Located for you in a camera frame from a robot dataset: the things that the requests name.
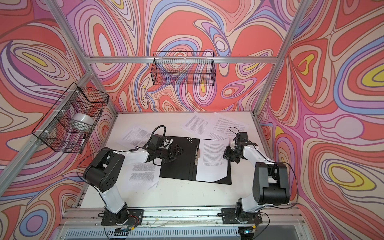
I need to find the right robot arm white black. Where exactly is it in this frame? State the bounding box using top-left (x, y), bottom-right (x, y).
top-left (224, 132), bottom-right (291, 224)

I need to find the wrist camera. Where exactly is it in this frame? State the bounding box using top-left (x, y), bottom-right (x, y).
top-left (149, 134), bottom-right (166, 148)
top-left (236, 132), bottom-right (249, 142)

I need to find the orange and black folder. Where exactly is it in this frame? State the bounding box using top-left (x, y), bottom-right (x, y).
top-left (160, 137), bottom-right (232, 185)

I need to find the green circuit board left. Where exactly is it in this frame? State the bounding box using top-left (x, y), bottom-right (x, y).
top-left (114, 228), bottom-right (135, 235)

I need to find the metal folder clip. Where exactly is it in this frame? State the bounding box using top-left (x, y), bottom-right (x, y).
top-left (195, 146), bottom-right (200, 166)

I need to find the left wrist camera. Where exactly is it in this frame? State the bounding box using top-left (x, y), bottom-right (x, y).
top-left (149, 134), bottom-right (166, 148)

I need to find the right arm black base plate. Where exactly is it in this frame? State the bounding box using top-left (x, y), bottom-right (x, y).
top-left (217, 208), bottom-right (263, 226)

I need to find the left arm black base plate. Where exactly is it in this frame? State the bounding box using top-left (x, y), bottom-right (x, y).
top-left (98, 209), bottom-right (144, 227)

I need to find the black wire basket on left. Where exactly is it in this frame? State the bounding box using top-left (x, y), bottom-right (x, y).
top-left (32, 83), bottom-right (109, 154)

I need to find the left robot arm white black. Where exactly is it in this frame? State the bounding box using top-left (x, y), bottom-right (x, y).
top-left (83, 134), bottom-right (184, 226)

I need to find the black wire basket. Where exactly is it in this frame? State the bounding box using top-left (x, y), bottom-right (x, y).
top-left (32, 83), bottom-right (109, 154)
top-left (151, 51), bottom-right (216, 86)

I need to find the black wire basket at back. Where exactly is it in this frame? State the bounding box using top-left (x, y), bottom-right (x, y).
top-left (151, 51), bottom-right (216, 86)

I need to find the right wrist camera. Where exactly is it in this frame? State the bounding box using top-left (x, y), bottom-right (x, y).
top-left (236, 132), bottom-right (249, 142)

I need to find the white tape roll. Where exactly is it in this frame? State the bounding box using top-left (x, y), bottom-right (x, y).
top-left (70, 113), bottom-right (95, 133)

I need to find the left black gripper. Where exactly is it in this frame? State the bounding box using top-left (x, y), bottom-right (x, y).
top-left (155, 145), bottom-right (185, 164)

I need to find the green circuit board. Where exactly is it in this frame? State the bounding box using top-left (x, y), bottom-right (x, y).
top-left (114, 228), bottom-right (135, 235)
top-left (239, 226), bottom-right (258, 234)

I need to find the green circuit board right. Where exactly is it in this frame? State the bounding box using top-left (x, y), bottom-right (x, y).
top-left (239, 226), bottom-right (258, 234)

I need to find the printed paper sheet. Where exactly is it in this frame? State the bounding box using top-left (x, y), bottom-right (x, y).
top-left (182, 113), bottom-right (213, 138)
top-left (196, 140), bottom-right (228, 183)
top-left (212, 113), bottom-right (249, 139)
top-left (118, 126), bottom-right (151, 149)
top-left (119, 150), bottom-right (162, 191)

